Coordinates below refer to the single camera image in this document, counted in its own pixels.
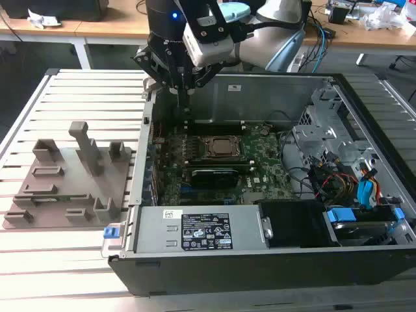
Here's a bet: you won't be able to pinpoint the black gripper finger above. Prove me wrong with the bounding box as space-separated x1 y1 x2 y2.
183 62 225 114
132 46 185 114

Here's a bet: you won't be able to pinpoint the green RAM stick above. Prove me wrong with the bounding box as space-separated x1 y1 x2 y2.
32 194 88 204

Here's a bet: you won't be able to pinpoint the black RAM slot bank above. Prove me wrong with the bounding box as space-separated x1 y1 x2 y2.
183 119 246 136
184 158 255 172

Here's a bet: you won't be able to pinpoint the wooden desk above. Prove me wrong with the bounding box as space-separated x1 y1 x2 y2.
0 0 416 71

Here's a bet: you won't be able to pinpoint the CPU socket with metal cover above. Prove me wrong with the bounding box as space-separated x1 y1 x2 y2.
197 135 245 161

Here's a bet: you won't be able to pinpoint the silver CPU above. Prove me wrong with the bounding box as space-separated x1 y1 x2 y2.
209 138 240 155

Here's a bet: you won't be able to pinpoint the white power strip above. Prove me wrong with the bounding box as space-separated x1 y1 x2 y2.
287 53 305 73

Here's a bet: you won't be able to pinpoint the black graphics card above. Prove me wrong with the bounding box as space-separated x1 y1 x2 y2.
190 168 239 189

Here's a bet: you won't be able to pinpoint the green motherboard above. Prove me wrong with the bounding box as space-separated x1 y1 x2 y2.
148 125 293 206

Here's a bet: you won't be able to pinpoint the white crumpled paper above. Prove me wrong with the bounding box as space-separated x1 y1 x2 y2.
27 8 61 29

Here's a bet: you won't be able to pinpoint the silver drive cage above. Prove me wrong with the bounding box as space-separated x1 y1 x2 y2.
291 86 382 170

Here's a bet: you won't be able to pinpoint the black speaker box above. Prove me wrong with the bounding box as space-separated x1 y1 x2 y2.
300 0 313 31

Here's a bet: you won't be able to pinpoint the grey parts rack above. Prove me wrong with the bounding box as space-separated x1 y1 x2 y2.
2 121 135 230

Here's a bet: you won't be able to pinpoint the small black device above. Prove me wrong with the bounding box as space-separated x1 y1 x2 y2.
327 3 354 24

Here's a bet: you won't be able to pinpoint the silver power supply unit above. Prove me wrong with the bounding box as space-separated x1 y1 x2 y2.
132 204 271 255

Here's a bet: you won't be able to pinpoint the black plastic shroud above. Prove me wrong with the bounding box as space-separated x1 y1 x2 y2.
259 200 341 250

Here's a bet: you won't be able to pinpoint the crumpled clear plastic bag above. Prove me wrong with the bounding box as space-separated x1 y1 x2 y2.
358 1 408 32

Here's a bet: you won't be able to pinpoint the hard disk in blue carrier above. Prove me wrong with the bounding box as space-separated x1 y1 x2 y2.
324 207 406 246

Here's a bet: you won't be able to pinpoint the black open PC case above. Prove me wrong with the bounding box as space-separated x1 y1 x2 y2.
108 71 416 297

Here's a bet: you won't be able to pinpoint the red and white box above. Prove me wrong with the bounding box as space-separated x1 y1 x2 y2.
399 0 416 37

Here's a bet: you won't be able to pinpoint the thin black wire loop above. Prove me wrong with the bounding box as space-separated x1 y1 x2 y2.
266 110 296 128

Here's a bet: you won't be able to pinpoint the black wire bundle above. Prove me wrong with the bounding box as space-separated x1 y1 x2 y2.
278 129 315 198

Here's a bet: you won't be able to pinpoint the blue cable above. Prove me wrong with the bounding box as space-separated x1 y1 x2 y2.
312 21 330 73

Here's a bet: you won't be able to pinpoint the red and yellow wires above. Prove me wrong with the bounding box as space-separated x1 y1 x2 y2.
324 173 359 196

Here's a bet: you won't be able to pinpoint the blue flat wire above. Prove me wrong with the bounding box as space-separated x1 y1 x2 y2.
356 179 375 211

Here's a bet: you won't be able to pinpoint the orange and yellow wires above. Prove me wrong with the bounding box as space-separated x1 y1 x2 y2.
359 166 384 200

